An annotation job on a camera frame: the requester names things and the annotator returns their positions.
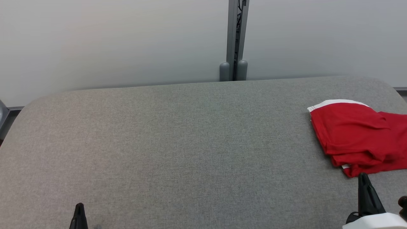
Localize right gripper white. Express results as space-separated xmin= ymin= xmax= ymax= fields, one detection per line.
xmin=342 ymin=173 xmax=407 ymax=229

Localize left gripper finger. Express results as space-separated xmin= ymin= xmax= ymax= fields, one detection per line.
xmin=69 ymin=203 xmax=89 ymax=229

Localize red basketball jersey white sleeves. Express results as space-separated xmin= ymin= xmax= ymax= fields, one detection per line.
xmin=307 ymin=99 xmax=407 ymax=178

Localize grey cylindrical post cap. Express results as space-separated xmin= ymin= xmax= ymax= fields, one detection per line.
xmin=219 ymin=62 xmax=230 ymax=82
xmin=237 ymin=59 xmax=248 ymax=81

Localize grey fabric sofa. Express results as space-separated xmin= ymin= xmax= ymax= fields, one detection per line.
xmin=0 ymin=75 xmax=407 ymax=229

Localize grey metal wall post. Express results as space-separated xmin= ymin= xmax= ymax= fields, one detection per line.
xmin=226 ymin=0 xmax=250 ymax=81

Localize black cable inside post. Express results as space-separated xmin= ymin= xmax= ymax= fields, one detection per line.
xmin=235 ymin=0 xmax=247 ymax=61

